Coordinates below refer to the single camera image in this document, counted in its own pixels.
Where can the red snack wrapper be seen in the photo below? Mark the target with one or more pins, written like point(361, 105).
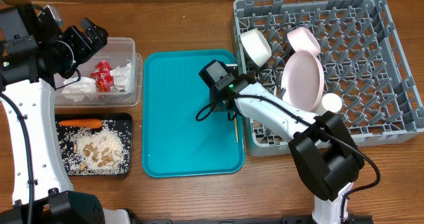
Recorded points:
point(104, 81)

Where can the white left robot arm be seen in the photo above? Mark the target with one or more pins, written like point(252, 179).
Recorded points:
point(33, 50)

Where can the clear plastic bin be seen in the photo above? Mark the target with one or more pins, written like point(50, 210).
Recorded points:
point(118, 52)

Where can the white napkin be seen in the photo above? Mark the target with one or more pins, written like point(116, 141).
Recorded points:
point(121, 76)

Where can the teal plastic tray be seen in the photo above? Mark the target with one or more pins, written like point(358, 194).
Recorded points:
point(174, 144)

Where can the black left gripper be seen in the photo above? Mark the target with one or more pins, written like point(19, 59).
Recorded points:
point(94, 31)

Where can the cream bowl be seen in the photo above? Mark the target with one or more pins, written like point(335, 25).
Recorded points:
point(256, 46)

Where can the pink plate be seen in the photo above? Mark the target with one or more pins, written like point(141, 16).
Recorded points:
point(303, 81)

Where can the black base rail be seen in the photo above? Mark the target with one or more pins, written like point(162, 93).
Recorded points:
point(300, 219)

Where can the spilled rice and peanuts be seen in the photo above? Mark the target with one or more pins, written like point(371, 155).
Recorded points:
point(96, 147)

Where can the black tray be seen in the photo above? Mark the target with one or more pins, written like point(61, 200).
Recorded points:
point(126, 118)

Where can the bowl with food scraps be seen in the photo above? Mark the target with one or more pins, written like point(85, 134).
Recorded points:
point(301, 39)

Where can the white small cup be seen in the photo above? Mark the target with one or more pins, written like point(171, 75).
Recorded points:
point(329, 102)

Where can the grey dish rack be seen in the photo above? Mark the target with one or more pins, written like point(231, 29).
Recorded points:
point(362, 57)

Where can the white tissue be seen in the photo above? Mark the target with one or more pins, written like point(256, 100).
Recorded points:
point(76, 89)

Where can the wooden chopstick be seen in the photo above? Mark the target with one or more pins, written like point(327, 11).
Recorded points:
point(236, 130)

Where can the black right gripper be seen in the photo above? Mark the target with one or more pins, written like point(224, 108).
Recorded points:
point(219, 99)

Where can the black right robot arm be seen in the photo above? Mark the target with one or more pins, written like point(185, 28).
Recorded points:
point(324, 153)

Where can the orange carrot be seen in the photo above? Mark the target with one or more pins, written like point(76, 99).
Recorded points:
point(83, 123)

